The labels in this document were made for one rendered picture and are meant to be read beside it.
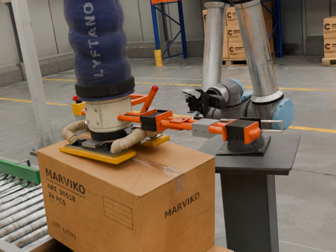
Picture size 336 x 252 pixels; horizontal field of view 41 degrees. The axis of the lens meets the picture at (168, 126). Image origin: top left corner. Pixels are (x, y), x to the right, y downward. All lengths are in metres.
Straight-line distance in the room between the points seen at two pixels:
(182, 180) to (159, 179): 0.09
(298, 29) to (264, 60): 8.43
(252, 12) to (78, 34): 0.75
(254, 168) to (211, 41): 0.60
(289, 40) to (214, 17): 8.58
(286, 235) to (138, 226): 1.67
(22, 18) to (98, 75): 3.58
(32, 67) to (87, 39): 3.59
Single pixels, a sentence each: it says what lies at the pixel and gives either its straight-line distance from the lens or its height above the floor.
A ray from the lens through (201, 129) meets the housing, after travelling 1.42.
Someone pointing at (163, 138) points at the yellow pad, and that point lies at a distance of 1.75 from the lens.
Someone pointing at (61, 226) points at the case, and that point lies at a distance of 1.95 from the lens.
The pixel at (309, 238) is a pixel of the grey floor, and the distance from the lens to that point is 3.02.
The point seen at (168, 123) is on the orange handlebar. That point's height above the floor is 1.13.
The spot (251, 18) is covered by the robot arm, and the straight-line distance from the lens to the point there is 1.98.
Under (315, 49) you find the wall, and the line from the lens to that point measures 10.26.
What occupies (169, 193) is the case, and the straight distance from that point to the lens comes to 1.56.
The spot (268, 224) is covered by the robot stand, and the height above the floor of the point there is 0.39.
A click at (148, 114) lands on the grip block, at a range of 1.60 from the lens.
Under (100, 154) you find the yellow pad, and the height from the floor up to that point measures 1.02.
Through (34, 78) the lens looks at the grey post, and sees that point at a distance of 5.21.
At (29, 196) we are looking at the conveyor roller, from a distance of 2.74.
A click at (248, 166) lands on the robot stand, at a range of 2.10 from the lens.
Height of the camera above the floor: 1.52
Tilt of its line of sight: 16 degrees down
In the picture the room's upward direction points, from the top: 7 degrees counter-clockwise
